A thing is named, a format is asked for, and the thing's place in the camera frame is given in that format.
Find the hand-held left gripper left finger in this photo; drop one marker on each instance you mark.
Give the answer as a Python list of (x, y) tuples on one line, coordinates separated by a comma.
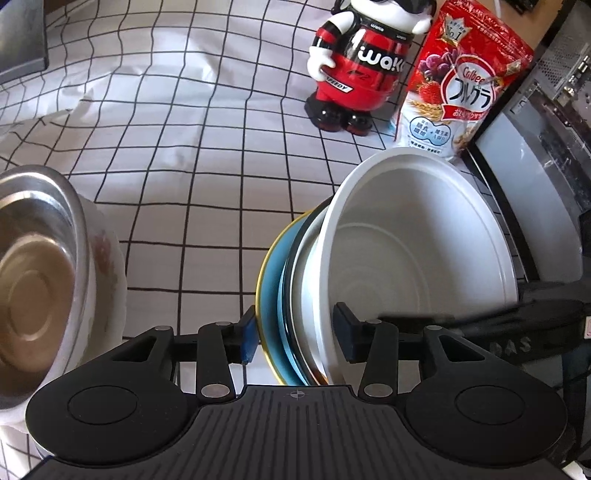
[(247, 337)]

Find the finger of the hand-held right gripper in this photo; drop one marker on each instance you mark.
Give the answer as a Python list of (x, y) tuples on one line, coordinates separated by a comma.
[(415, 321)]

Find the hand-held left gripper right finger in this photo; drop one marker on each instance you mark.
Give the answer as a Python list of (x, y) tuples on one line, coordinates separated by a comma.
[(346, 337)]

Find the blue plate with yellow rim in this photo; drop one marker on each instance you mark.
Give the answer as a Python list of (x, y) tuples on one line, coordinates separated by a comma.
[(265, 295)]

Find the blue bowl with dark rim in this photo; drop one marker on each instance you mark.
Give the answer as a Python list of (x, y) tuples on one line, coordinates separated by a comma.
[(284, 295)]

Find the plain white bowl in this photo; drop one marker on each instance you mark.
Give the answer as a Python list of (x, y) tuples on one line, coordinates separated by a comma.
[(415, 240)]

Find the white bowl with floral print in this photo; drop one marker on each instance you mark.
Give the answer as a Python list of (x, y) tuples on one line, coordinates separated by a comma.
[(104, 277)]

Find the stainless steel bowl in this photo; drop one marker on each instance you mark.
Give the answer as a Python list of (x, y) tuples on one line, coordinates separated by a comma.
[(32, 277)]

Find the white grid tablecloth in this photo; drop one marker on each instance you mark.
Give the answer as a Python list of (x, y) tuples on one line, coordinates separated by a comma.
[(184, 138)]

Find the red cereal bag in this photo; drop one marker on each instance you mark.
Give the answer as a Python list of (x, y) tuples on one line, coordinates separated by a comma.
[(452, 83)]

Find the red and black figurine bottle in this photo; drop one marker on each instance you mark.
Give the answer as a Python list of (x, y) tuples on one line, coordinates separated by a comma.
[(364, 60)]

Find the dark grey panel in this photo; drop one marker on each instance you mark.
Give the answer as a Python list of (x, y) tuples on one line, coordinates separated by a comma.
[(21, 37)]

